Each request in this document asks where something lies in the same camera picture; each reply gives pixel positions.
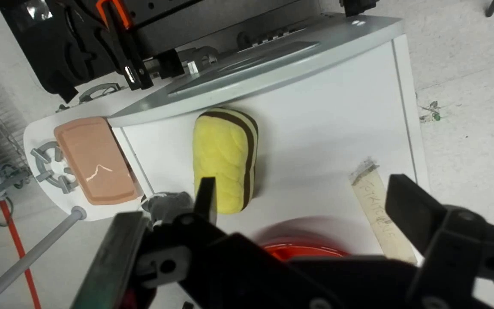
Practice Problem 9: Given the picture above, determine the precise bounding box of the white toy stove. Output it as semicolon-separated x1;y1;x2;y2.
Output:
24;113;142;222

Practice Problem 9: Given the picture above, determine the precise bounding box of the masking tape strip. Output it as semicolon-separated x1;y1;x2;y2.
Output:
350;158;416;264

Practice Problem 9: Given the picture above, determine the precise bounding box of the grey teddy bear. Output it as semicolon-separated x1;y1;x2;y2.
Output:
142;192;193;225

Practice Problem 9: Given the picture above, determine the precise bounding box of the grey metal rod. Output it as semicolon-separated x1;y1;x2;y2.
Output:
0;206;85;294

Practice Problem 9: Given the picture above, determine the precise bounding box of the red plastic bowl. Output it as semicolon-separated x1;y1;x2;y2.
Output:
252;216;350;261

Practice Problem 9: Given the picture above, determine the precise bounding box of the pink toy cutting board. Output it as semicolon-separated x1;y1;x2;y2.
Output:
53;117;140;206

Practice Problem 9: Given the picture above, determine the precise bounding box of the orange black clamp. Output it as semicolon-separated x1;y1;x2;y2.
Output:
96;0;152;89

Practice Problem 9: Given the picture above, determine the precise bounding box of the yellow plush sandwich toy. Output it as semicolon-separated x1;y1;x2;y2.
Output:
192;108;259;215

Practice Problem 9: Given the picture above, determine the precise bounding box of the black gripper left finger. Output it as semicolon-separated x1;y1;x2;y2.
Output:
193;177;216;223

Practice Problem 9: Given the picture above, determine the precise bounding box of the black perforated breadboard table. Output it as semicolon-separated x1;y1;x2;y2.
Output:
0;0;293;103

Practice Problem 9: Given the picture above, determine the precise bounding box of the white cabinet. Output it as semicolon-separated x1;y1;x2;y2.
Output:
109;16;425;256

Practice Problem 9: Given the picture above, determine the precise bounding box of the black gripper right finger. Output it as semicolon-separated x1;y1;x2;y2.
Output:
384;173;447;254

